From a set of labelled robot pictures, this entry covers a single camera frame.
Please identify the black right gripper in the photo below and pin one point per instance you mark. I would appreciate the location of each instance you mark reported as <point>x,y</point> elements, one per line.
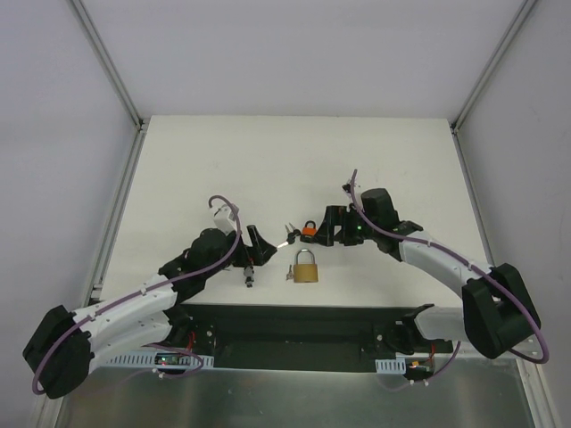
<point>333,226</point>

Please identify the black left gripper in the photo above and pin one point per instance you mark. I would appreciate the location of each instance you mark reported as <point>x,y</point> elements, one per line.
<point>249,251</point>

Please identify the panda keychain charm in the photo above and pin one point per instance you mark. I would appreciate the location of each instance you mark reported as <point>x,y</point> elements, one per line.
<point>249,276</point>

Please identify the large brass padlock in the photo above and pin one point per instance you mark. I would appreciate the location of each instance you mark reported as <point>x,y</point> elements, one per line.
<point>305,267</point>

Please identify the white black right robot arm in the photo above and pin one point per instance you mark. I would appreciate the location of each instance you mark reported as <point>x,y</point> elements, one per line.
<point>497,312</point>

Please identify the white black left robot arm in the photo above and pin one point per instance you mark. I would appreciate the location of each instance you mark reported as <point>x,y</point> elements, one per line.
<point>68,345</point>

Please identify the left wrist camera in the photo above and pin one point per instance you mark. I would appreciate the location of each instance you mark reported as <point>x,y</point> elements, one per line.
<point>224,218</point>

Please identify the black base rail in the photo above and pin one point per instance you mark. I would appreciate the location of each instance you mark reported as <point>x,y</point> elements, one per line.
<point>321,339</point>

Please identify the left white cable duct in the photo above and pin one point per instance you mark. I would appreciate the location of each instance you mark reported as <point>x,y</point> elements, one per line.
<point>170,360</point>

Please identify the white cable duct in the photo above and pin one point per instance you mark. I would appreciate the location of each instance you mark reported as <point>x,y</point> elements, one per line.
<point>170,360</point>
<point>395,366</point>

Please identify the right white cable duct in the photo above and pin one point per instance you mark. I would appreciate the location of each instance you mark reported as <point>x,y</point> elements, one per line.
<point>395,366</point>

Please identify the left aluminium frame post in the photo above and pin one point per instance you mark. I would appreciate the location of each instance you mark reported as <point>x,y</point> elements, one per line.
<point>95,40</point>

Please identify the aluminium frame post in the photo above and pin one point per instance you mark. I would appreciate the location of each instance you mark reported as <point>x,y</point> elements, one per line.
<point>508,38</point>
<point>95,40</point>

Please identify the right aluminium frame post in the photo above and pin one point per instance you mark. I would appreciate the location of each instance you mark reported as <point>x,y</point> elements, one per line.
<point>508,38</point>

